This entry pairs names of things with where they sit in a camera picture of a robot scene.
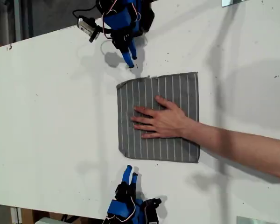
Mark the grey white-striped towel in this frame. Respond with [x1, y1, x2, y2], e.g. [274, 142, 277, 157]
[116, 71, 201, 164]

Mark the person's hand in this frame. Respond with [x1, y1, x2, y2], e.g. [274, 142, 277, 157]
[130, 95, 192, 140]

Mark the white plastic container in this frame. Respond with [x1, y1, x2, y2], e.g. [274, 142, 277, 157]
[34, 217, 70, 224]

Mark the grey metal pole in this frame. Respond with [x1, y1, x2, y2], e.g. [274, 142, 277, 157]
[13, 0, 22, 44]

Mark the white table leg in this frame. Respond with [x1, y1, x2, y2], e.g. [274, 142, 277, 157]
[10, 206, 23, 224]

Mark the red white servo wire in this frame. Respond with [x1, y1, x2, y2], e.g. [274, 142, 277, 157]
[101, 12, 114, 40]
[130, 3, 142, 22]
[104, 197, 138, 223]

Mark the black camera box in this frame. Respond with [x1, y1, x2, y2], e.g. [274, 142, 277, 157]
[141, 197, 162, 212]
[77, 15, 96, 36]

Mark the black camera stalk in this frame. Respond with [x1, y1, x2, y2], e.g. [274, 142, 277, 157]
[88, 23, 112, 43]

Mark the black camera cable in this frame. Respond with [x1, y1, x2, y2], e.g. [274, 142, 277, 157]
[71, 4, 98, 19]

